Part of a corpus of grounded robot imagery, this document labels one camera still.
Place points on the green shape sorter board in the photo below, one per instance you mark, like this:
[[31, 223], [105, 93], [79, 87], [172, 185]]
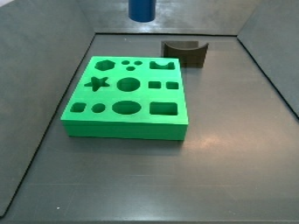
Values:
[[128, 97]]

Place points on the dark concave block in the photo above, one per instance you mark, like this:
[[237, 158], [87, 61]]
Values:
[[187, 51]]

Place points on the blue cylinder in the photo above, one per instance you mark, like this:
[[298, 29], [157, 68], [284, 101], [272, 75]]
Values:
[[141, 10]]

